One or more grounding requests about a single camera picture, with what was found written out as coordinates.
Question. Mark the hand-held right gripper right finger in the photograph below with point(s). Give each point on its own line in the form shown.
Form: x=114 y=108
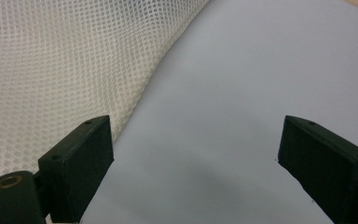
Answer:
x=326 y=168

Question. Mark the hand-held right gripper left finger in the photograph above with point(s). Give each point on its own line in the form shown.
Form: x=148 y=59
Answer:
x=74 y=168

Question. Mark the white cloth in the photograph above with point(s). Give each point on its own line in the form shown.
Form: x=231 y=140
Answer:
x=59 y=71

